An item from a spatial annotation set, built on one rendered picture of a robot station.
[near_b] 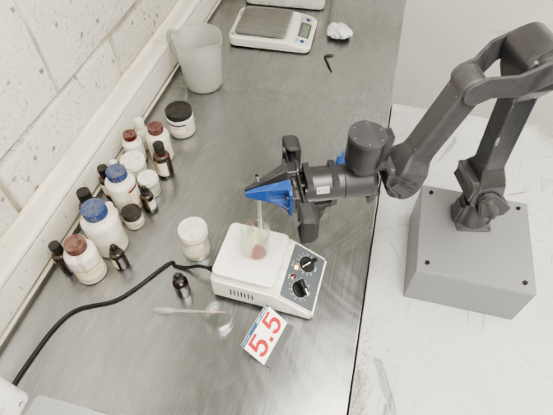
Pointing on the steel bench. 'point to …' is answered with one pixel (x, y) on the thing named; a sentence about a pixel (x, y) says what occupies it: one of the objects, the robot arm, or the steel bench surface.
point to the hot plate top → (260, 276)
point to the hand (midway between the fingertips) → (267, 189)
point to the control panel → (302, 277)
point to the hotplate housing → (245, 291)
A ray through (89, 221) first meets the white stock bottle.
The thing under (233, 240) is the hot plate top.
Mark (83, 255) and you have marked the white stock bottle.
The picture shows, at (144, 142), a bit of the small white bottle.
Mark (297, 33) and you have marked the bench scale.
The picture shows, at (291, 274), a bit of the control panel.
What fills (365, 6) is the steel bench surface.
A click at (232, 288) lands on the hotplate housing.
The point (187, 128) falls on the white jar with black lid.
